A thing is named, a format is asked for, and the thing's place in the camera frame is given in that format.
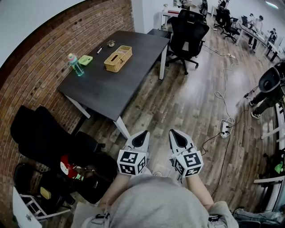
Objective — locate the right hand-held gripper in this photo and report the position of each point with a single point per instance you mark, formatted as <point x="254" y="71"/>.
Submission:
<point x="189" y="161"/>

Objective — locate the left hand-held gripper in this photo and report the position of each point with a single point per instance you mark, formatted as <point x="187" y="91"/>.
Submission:
<point x="131" y="161"/>

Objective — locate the woven wicker basket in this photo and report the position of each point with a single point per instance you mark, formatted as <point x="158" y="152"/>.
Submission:
<point x="118" y="59"/>

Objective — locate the person's right forearm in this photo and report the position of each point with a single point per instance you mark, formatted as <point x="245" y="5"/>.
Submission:
<point x="198" y="191"/>

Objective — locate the person's left forearm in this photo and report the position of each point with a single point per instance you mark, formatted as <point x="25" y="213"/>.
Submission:
<point x="113" y="189"/>

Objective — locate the white table leg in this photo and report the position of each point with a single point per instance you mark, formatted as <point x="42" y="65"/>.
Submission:
<point x="163" y="64"/>
<point x="122" y="128"/>
<point x="78" y="106"/>

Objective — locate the white power strip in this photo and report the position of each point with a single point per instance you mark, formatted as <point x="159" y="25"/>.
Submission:
<point x="231" y="55"/>
<point x="224" y="129"/>

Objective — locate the person's grey shirt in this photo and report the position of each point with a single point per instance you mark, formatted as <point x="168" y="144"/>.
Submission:
<point x="155" y="204"/>

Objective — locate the teal water bottle pink lid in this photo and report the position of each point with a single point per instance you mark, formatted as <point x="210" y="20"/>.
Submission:
<point x="77" y="66"/>

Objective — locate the small green desk fan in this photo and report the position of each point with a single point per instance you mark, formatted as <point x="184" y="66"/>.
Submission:
<point x="85" y="60"/>

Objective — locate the black headrest office chair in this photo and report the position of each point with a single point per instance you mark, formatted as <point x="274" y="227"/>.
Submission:
<point x="40" y="133"/>

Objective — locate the white barrel marker pen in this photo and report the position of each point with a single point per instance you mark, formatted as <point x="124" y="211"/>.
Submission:
<point x="100" y="49"/>

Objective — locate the green toy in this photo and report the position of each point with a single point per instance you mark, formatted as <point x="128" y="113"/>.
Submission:
<point x="278" y="167"/>

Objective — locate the small potted plant ornament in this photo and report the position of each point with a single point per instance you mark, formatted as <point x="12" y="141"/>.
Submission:
<point x="110" y="43"/>

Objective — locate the black mesh office chair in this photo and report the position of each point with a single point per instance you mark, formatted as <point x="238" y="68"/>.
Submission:
<point x="188" y="37"/>

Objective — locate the small black chair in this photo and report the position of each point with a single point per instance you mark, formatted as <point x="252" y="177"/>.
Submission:
<point x="33" y="178"/>

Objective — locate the black drawer cabinet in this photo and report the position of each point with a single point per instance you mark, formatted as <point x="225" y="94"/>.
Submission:
<point x="159" y="33"/>

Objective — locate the long white desk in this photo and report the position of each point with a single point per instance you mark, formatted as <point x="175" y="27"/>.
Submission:
<point x="253" y="33"/>

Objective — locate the white side table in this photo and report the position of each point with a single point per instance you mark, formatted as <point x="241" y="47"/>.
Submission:
<point x="22" y="209"/>

